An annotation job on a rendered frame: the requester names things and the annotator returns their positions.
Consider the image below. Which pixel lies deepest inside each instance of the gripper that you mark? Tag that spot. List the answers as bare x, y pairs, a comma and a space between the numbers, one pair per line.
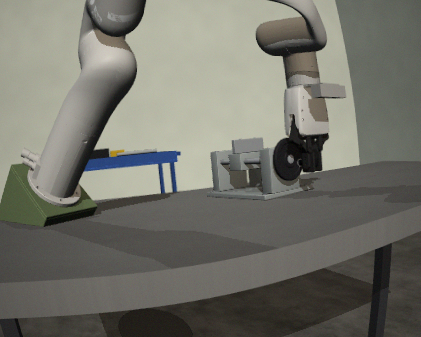
309, 118

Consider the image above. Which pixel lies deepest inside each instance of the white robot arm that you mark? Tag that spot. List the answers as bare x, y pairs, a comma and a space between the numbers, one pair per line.
108, 71

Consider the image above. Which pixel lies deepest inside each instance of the grey clamp slide with handwheel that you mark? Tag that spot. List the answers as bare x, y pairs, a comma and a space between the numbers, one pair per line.
229, 181

